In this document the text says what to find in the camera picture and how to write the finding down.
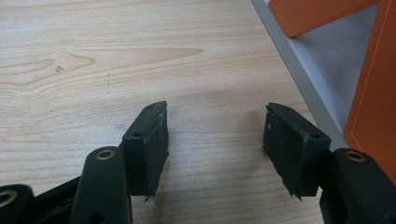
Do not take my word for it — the grey tray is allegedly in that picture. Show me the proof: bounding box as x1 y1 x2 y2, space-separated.
249 0 381 150

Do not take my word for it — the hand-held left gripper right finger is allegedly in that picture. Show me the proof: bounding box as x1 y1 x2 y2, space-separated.
262 102 332 201

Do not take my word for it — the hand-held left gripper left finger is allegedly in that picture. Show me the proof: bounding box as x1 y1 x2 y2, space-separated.
120 100 170 199

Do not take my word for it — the plain orange block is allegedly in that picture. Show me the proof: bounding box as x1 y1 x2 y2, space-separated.
267 0 379 38

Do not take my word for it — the orange block with line border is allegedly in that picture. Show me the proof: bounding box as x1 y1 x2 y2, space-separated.
343 0 396 185

